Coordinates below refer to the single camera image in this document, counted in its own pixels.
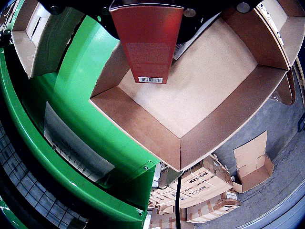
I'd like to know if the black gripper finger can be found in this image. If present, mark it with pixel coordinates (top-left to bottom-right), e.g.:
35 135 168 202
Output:
44 0 120 41
175 0 261 45

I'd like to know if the red brown product box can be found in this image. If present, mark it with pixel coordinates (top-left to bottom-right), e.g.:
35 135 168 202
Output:
109 3 185 85

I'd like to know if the shallow cardboard tray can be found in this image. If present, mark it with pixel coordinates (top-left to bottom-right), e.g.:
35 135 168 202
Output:
10 0 87 79

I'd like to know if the open cardboard box with flap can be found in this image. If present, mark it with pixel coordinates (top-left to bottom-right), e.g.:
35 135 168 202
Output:
221 0 305 106

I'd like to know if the small open cardboard box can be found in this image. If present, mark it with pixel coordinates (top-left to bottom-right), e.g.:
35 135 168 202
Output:
232 130 275 194

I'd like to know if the printed brown cardboard box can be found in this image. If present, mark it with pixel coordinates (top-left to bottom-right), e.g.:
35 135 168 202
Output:
180 154 234 199

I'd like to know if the taped cardboard box pile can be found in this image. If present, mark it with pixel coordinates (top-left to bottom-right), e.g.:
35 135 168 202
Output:
148 185 242 229

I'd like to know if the white black patterned carton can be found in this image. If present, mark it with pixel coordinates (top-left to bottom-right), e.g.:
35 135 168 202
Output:
256 1 285 46

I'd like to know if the white handwritten paper label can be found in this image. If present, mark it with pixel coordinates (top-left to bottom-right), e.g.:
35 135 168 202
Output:
43 101 117 184

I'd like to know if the dark keyboard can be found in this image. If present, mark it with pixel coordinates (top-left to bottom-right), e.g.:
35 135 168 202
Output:
0 121 89 229

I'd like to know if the green metal shelf frame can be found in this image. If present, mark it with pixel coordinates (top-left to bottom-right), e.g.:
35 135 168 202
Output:
0 14 161 229

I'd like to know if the black hanging cable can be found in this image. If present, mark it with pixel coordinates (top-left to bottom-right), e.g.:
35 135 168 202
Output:
174 176 183 229

